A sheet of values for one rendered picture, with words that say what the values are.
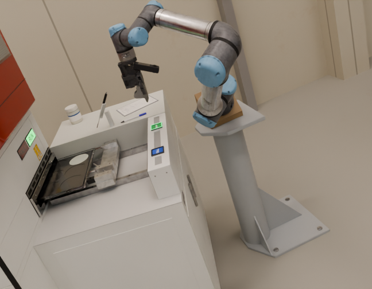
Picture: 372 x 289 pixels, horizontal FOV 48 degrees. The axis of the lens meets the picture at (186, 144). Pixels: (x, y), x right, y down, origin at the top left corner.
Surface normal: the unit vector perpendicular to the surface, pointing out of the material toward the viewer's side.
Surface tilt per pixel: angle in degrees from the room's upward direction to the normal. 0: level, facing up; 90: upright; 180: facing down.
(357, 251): 0
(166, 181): 90
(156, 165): 0
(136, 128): 90
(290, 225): 0
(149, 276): 90
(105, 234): 90
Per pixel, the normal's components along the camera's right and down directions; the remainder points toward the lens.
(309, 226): -0.29, -0.85
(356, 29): 0.31, 0.35
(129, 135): 0.08, 0.43
